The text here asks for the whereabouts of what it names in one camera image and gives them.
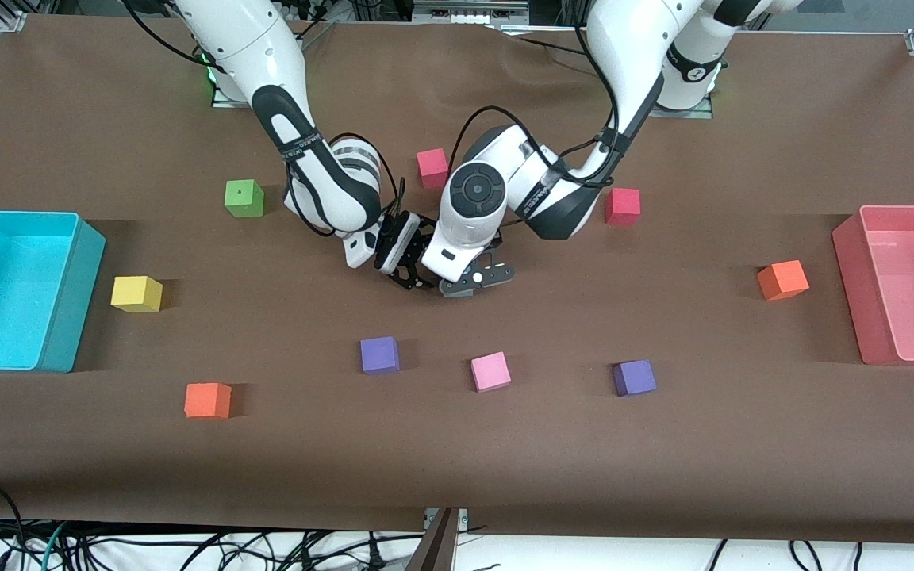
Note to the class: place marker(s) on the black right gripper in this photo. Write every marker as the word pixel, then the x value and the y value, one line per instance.
pixel 404 252

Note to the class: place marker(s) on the pink plastic bin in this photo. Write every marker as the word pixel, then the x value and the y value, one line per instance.
pixel 909 293

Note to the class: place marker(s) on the green foam block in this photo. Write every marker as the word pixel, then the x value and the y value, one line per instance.
pixel 243 200

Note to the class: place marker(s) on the teal plastic bin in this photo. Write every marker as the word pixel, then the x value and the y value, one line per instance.
pixel 5 301

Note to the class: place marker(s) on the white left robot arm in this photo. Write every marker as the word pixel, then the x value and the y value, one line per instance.
pixel 624 47

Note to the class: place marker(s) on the purple foam block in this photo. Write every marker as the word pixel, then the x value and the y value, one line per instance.
pixel 634 378
pixel 379 356

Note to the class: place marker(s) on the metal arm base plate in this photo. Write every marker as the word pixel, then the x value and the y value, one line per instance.
pixel 687 113
pixel 223 99

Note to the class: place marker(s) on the orange foam block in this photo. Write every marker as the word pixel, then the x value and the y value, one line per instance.
pixel 782 281
pixel 207 401

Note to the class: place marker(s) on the red foam block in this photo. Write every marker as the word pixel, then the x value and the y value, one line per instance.
pixel 625 208
pixel 432 168

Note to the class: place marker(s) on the pink foam block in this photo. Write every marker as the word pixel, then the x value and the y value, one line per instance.
pixel 490 373

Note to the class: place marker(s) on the metal clamp bracket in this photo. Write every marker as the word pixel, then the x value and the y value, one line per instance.
pixel 437 547

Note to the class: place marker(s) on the yellow foam block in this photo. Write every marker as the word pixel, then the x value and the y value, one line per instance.
pixel 136 295

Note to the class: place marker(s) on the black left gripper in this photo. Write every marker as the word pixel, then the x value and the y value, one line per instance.
pixel 496 242

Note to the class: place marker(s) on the brown table cover sheet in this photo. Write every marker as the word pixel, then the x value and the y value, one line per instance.
pixel 457 460

